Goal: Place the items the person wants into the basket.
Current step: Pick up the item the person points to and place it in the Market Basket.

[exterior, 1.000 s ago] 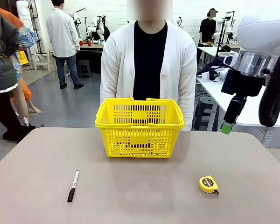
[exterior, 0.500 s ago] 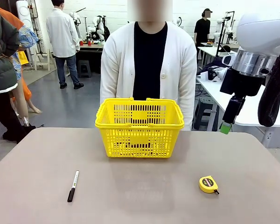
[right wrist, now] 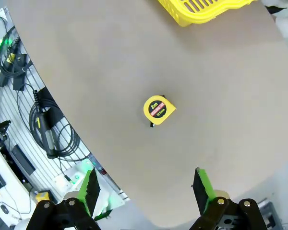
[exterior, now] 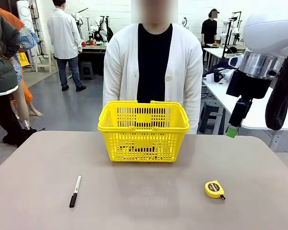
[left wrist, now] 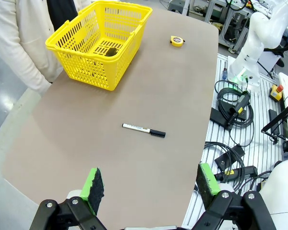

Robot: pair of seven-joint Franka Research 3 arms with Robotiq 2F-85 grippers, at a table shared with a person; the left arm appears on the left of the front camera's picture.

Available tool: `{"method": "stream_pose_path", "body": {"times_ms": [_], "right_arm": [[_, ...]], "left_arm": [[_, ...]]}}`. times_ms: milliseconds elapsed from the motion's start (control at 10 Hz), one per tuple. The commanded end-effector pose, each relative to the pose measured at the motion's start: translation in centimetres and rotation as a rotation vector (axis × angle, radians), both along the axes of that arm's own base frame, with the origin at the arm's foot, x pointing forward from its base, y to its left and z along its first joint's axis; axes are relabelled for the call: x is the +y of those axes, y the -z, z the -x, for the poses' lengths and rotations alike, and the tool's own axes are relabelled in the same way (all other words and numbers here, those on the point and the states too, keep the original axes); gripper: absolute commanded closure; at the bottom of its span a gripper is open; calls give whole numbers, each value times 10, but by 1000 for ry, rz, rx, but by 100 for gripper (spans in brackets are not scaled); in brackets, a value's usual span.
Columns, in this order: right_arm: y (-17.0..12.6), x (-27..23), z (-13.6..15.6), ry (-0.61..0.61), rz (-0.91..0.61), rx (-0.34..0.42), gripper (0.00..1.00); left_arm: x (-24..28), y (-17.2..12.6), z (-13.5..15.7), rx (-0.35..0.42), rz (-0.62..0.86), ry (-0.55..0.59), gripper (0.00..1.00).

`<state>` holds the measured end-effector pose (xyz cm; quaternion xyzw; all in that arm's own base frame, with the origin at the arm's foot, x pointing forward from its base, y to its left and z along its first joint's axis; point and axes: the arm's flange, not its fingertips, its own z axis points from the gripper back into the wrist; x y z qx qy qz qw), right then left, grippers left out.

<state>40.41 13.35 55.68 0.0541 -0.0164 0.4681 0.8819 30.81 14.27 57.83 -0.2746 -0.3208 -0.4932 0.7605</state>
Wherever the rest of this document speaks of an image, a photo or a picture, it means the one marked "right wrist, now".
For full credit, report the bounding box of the small yellow device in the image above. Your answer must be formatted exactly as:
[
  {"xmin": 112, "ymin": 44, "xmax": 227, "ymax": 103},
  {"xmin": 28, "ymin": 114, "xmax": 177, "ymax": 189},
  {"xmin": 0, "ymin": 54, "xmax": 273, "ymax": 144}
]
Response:
[{"xmin": 35, "ymin": 190, "xmax": 51, "ymax": 202}]

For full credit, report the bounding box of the black metal bracket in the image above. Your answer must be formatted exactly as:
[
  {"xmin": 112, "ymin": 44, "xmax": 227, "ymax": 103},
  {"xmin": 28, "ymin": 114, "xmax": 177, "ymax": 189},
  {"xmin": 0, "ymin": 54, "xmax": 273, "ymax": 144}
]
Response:
[{"xmin": 0, "ymin": 120, "xmax": 12, "ymax": 157}]

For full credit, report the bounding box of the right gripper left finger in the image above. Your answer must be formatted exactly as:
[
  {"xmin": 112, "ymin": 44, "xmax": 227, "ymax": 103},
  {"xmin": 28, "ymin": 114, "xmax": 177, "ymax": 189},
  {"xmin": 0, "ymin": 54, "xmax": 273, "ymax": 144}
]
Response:
[{"xmin": 26, "ymin": 167, "xmax": 101, "ymax": 230}]

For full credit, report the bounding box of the grey box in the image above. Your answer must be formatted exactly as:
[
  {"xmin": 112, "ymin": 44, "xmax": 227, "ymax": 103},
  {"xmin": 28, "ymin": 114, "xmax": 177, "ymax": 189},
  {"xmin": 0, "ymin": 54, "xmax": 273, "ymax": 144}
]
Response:
[{"xmin": 256, "ymin": 201, "xmax": 283, "ymax": 229}]

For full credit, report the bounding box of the black power brick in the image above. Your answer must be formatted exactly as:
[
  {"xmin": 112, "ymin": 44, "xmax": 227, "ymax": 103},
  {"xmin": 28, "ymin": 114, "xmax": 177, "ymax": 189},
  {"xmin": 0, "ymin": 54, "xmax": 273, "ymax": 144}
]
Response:
[{"xmin": 11, "ymin": 143, "xmax": 36, "ymax": 176}]

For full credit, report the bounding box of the yellow plastic shopping basket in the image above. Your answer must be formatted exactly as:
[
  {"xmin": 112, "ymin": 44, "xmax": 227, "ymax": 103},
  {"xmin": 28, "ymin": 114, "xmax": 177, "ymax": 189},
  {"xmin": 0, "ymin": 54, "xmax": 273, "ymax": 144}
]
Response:
[{"xmin": 157, "ymin": 0, "xmax": 259, "ymax": 27}]

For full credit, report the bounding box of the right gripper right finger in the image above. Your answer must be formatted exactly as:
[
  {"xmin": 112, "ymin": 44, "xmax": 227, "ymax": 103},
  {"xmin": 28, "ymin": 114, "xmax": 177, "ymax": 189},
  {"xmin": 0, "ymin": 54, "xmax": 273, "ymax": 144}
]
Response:
[{"xmin": 190, "ymin": 167, "xmax": 266, "ymax": 230}]

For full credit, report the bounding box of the yellow tape measure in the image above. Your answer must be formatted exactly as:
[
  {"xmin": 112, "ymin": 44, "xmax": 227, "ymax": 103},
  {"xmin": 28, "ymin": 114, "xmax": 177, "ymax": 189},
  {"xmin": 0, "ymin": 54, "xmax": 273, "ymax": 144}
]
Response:
[{"xmin": 143, "ymin": 94, "xmax": 177, "ymax": 128}]

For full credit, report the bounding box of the coiled black cable with adapter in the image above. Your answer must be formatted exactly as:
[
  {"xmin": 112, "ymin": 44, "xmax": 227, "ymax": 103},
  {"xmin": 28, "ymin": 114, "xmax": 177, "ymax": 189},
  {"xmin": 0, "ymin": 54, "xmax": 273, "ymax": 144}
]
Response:
[{"xmin": 16, "ymin": 83, "xmax": 87, "ymax": 161}]

